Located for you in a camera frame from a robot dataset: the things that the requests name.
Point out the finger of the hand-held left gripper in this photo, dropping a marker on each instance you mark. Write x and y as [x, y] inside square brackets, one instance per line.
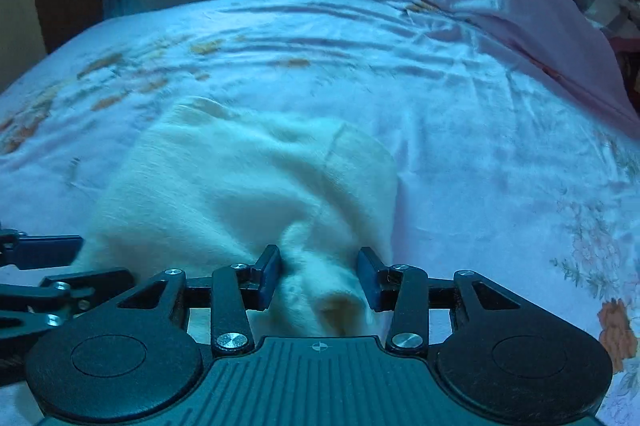
[45, 251]
[85, 281]

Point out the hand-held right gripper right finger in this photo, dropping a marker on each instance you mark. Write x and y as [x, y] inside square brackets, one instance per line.
[369, 278]

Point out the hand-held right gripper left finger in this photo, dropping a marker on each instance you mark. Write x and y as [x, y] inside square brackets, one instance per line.
[268, 278]

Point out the white knit sweater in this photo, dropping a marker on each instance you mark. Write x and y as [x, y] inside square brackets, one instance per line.
[225, 191]

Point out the floral bed sheet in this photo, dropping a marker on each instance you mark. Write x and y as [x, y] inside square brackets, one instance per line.
[475, 131]

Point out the pink quilt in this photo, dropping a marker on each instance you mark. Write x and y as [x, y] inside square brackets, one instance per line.
[510, 1]

